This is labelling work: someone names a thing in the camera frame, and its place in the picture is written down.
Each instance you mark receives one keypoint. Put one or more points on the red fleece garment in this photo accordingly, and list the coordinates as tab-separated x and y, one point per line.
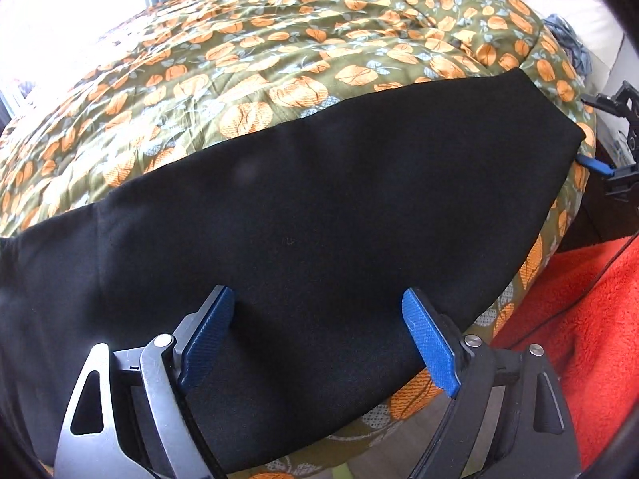
584	339

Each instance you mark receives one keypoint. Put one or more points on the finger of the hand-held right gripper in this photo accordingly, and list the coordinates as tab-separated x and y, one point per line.
601	104
596	165

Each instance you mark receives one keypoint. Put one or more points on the blue grey clothes pile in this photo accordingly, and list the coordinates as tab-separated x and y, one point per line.
569	40

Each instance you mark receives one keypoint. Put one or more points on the black pants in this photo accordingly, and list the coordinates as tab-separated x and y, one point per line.
299	209

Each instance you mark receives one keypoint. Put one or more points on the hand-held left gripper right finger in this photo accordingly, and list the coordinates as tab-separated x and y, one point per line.
429	339

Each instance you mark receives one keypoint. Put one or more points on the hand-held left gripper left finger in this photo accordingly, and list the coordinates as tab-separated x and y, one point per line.
207	329

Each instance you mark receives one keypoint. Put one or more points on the green orange floral quilt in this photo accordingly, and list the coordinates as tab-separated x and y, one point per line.
249	35

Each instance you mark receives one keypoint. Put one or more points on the dark wooden nightstand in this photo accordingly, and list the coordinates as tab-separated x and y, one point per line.
611	219

